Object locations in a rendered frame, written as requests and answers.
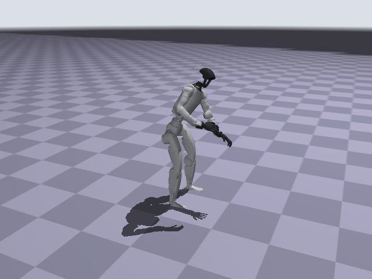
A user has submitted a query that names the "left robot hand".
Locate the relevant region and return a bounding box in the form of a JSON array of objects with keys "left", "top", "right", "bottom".
[{"left": 216, "top": 132, "right": 232, "bottom": 147}]

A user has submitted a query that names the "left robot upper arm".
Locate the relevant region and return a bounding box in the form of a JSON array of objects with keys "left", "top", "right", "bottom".
[{"left": 201, "top": 91, "right": 212, "bottom": 119}]

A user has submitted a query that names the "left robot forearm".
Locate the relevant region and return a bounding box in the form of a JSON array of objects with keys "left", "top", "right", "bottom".
[{"left": 208, "top": 112, "right": 220, "bottom": 136}]

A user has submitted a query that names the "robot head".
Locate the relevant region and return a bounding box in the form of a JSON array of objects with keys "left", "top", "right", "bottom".
[{"left": 192, "top": 68, "right": 215, "bottom": 92}]

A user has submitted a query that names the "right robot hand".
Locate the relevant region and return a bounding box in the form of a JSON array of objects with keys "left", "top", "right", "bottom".
[{"left": 196, "top": 122, "right": 219, "bottom": 135}]

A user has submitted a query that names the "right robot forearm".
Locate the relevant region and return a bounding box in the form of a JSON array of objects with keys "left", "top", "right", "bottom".
[{"left": 178, "top": 106, "right": 202, "bottom": 128}]

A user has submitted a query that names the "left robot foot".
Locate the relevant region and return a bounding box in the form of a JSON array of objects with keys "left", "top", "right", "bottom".
[{"left": 184, "top": 185, "right": 203, "bottom": 191}]

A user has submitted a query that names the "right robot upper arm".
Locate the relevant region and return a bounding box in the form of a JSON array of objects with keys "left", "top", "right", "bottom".
[{"left": 175, "top": 87, "right": 194, "bottom": 116}]

